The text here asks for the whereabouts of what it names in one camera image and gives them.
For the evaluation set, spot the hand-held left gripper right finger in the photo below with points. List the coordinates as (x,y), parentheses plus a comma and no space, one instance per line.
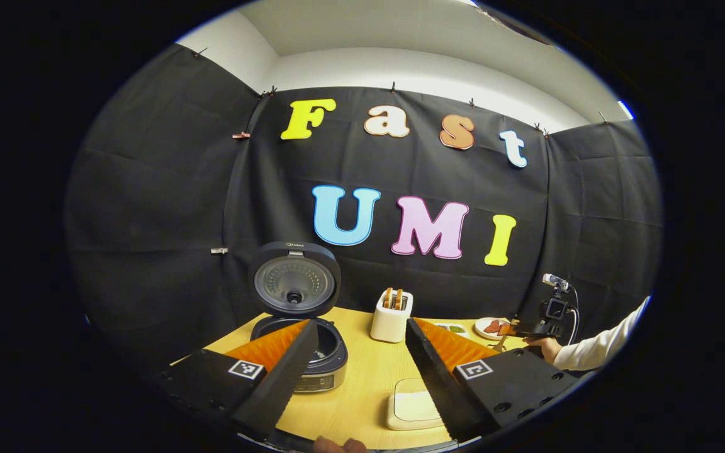
(432,374)

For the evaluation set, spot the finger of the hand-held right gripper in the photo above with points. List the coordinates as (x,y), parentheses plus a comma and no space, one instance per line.
(529,329)

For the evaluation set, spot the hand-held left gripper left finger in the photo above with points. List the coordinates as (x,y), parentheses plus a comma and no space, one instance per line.
(284,377)

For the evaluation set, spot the clear container of white rice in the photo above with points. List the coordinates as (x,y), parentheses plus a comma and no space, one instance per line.
(413,406)

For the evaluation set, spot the dark blue rice cooker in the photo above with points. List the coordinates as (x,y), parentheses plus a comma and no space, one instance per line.
(293,283)

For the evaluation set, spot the red heart-shaped food piece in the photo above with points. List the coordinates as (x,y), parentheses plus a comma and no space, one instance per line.
(492,326)

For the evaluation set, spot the white round plate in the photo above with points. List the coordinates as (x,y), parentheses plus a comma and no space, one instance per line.
(479,328)

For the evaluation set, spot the white divided bean dish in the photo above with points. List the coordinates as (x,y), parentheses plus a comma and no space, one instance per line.
(454,328)

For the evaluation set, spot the white toaster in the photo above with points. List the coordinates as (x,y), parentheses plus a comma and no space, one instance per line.
(389,327)

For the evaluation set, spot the toasted bread slice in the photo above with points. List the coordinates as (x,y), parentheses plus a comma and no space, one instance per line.
(399,299)
(388,298)

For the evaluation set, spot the small ceiling light panel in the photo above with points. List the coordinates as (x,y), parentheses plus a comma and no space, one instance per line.
(626,109)

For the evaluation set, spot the pink cloth clip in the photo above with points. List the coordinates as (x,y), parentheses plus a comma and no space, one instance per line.
(241,135)

